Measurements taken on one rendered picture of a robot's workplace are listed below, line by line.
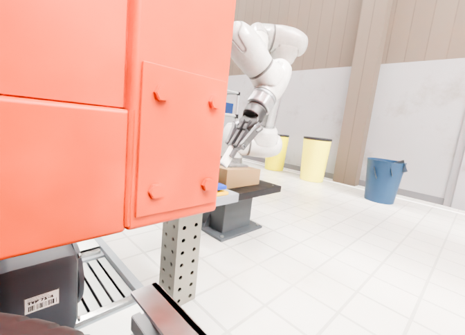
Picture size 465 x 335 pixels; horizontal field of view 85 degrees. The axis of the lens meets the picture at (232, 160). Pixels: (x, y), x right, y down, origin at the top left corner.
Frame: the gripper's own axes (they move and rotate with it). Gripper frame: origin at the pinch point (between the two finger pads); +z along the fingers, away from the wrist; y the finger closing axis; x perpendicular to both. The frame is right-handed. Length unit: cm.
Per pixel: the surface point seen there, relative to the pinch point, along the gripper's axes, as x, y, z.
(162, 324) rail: 23, -31, 37
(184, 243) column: -11.8, 9.0, 30.8
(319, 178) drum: -241, 88, -108
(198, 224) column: -13.0, 9.0, 23.0
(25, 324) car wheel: 42, -35, 37
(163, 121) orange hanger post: 38.6, -27.5, 14.4
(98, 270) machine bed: -8, 38, 57
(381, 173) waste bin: -205, 11, -113
